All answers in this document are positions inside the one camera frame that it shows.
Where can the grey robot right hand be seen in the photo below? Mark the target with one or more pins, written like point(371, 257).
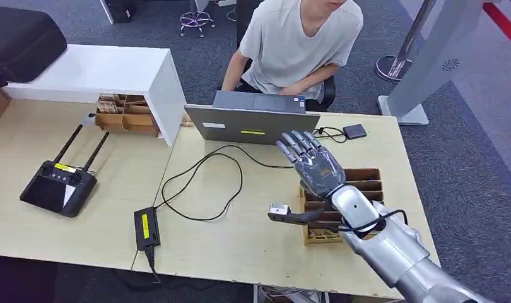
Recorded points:
point(318, 171)

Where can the person's left hand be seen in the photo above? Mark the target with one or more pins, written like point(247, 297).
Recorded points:
point(291, 90)

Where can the wooden card box with dividers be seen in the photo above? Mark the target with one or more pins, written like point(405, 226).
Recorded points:
point(364, 184)

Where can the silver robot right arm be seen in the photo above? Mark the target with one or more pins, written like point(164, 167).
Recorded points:
point(397, 251)

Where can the person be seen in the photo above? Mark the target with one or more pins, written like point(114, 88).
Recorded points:
point(297, 46)

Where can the small black external drive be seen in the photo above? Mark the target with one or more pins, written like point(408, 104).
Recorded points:
point(355, 131)

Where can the grey laptop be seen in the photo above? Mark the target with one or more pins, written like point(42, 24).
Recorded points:
point(238, 125)

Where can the loose stack of cards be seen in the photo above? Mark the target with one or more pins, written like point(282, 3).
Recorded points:
point(187, 121)

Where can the chrome stool base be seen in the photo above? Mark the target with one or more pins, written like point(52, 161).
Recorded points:
point(195, 19)

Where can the grey kiosk stand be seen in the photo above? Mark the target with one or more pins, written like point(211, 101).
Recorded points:
point(431, 62)

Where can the wooden storage box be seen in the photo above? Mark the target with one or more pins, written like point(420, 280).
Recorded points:
point(130, 121)

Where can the black power adapter yellow label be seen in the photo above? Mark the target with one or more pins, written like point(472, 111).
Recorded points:
point(147, 228)

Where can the cards in storage box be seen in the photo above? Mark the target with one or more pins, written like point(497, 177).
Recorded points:
point(107, 106)

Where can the black cabinet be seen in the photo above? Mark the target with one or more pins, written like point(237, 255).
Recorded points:
point(121, 10)

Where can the white desk shelf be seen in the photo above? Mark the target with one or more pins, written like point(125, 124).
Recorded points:
point(96, 71)

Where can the red barrier belt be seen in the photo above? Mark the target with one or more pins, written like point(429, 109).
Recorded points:
point(504, 21)

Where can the black remote controller with antennas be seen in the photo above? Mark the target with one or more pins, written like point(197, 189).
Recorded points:
point(57, 192)

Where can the black carrying case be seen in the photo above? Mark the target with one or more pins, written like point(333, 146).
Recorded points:
point(21, 42)

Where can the chrome stanchion post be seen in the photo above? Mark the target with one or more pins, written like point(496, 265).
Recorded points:
point(393, 67)

